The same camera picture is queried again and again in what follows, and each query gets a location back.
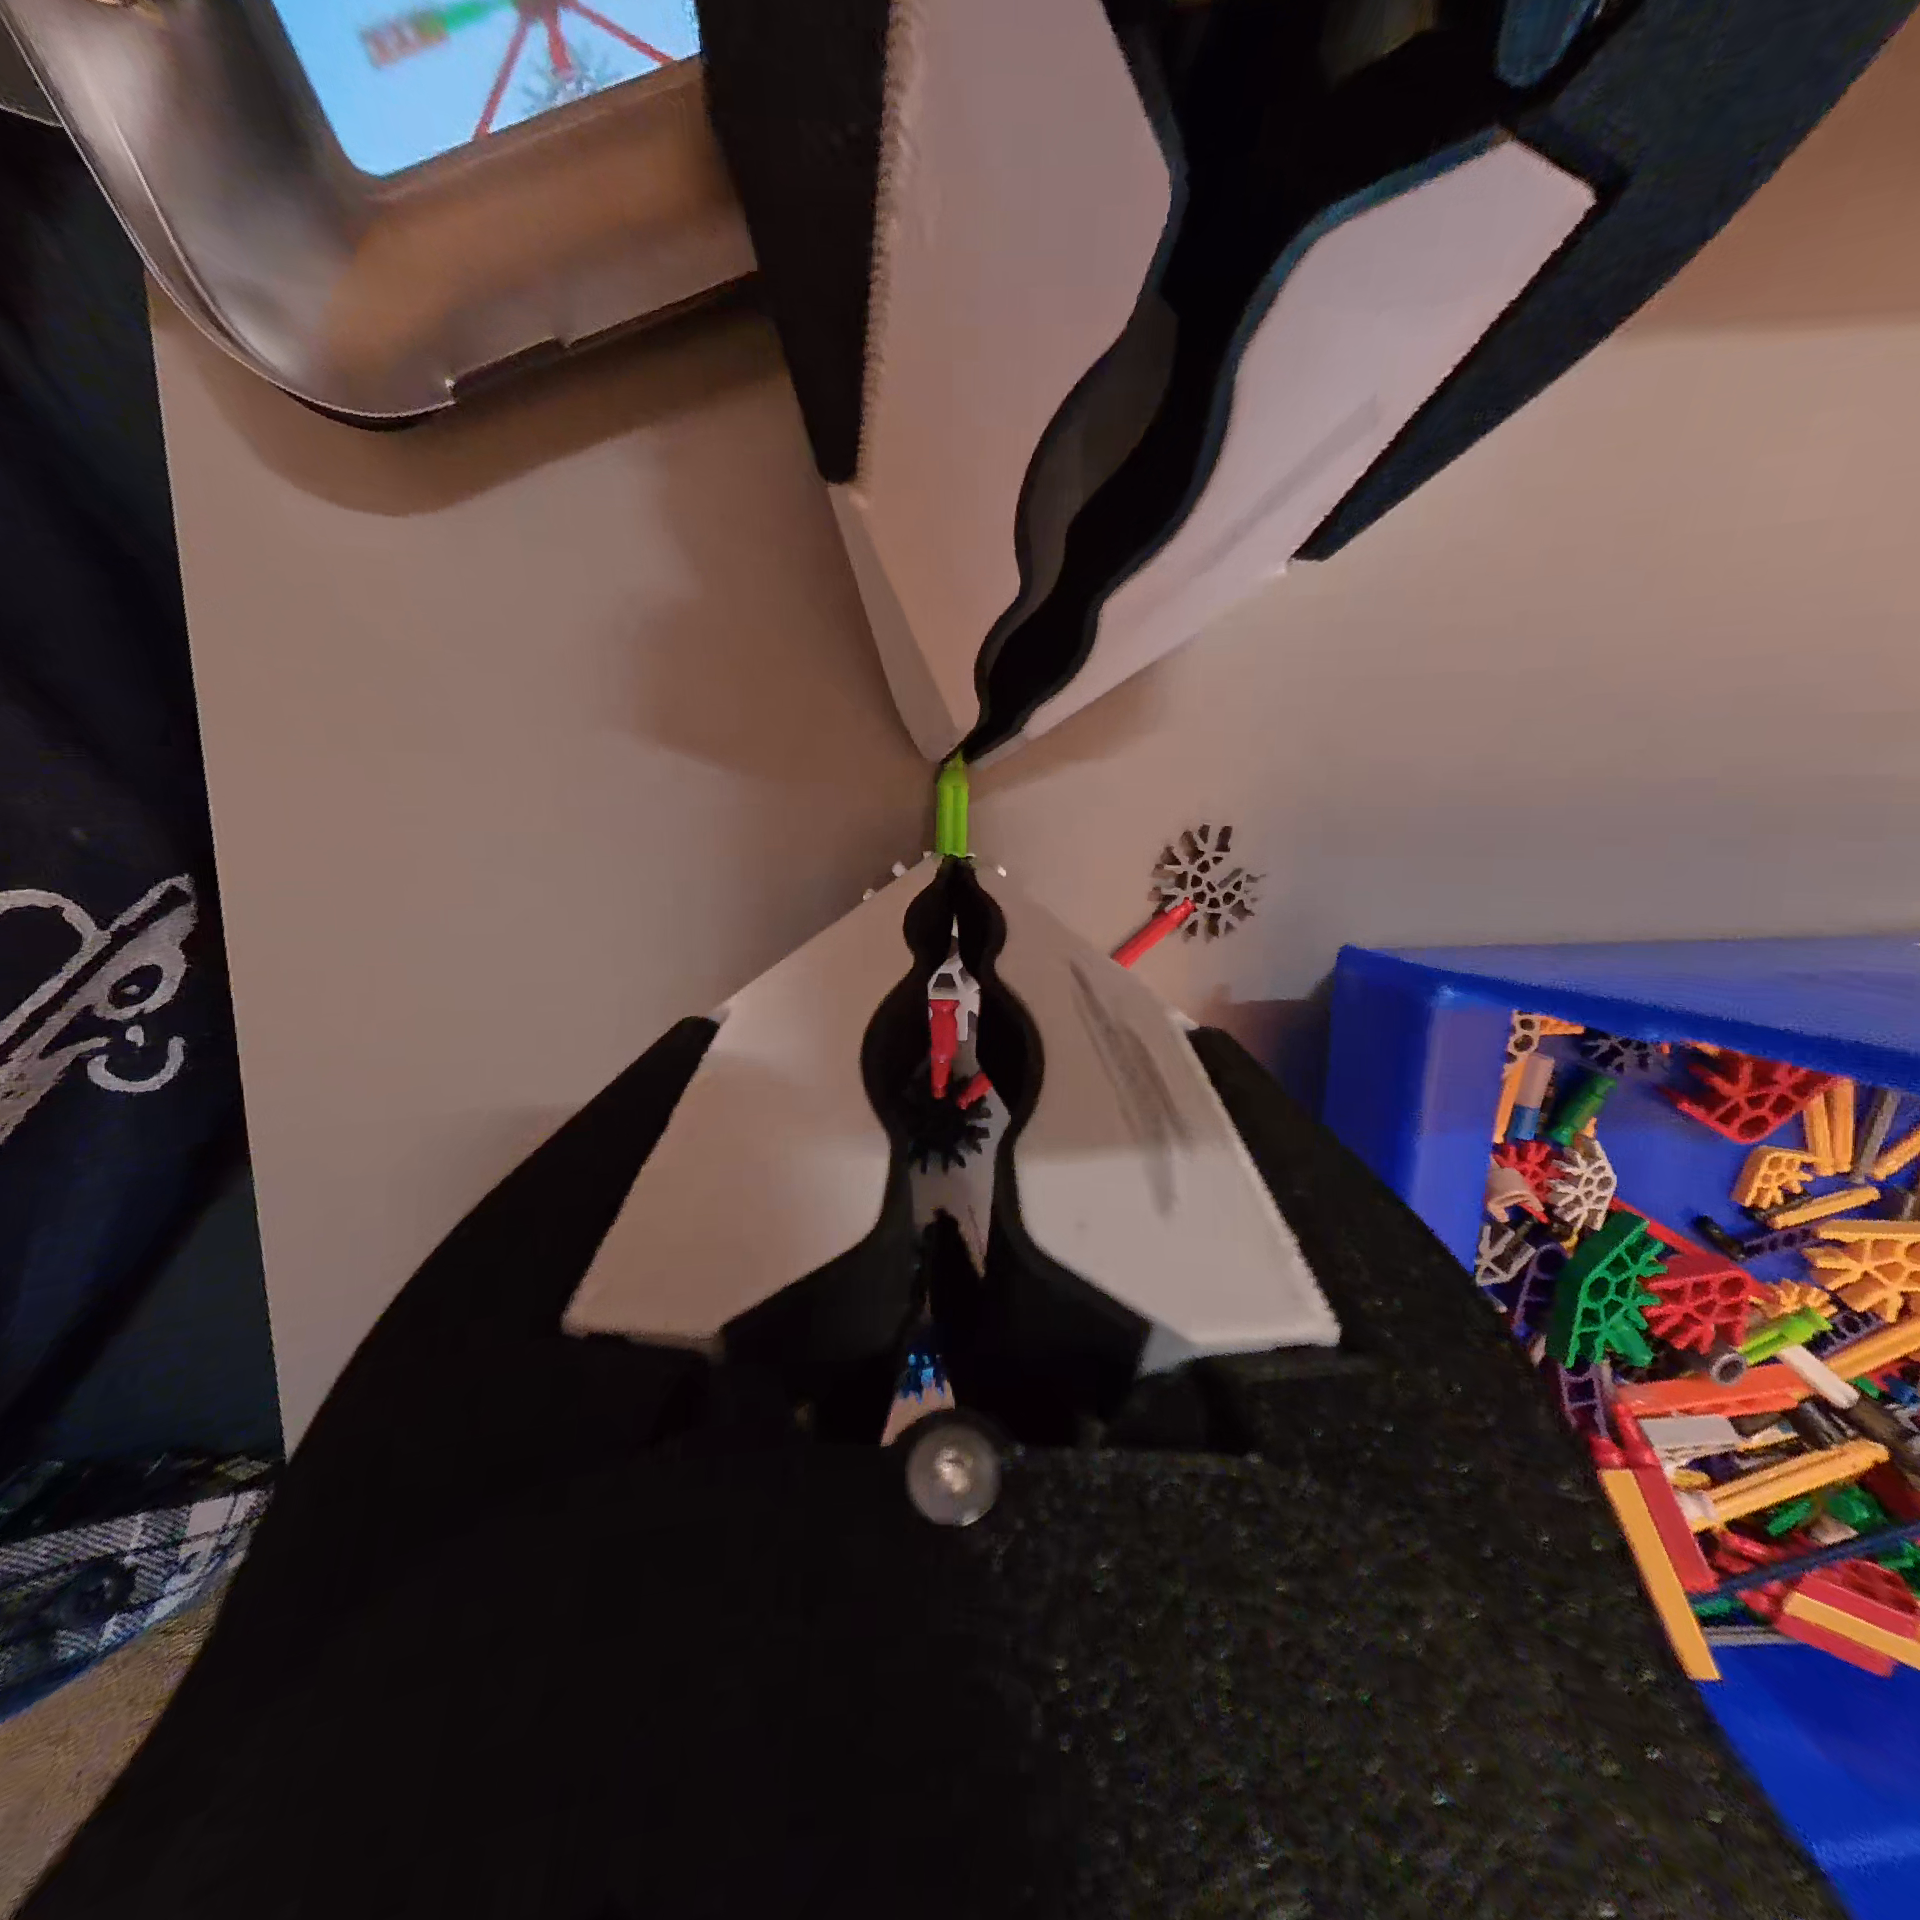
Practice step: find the black snowflake connector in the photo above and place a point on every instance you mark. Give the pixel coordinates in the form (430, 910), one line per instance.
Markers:
(940, 1133)

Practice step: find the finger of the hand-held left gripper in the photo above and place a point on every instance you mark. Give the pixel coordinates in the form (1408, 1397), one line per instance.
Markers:
(989, 300)
(1350, 376)

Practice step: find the white snowflake connector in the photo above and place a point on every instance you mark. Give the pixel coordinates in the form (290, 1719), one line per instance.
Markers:
(949, 983)

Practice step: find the person's dark printed t-shirt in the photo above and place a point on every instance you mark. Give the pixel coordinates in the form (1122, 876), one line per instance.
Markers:
(105, 749)

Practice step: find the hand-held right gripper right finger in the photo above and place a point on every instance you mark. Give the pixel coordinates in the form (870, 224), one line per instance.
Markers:
(1170, 1200)

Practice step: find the dark grey snowflake connector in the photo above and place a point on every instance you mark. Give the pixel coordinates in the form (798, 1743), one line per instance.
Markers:
(1208, 882)

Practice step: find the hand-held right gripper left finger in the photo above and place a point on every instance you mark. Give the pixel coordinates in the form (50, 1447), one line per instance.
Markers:
(735, 1184)

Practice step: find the lime green rod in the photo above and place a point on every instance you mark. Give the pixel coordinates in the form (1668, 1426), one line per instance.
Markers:
(952, 810)

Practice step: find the pile of colourful construction pieces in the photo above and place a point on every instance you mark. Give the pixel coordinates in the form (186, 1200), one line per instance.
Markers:
(1725, 1276)

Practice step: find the person's plaid shirt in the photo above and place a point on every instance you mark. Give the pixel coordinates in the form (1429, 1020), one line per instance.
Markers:
(105, 1560)

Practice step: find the short red rod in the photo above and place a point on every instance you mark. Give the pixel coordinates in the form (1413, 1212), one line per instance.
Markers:
(940, 1044)

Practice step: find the blue plastic bin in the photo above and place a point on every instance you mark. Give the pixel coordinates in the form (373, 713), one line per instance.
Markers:
(1410, 1082)

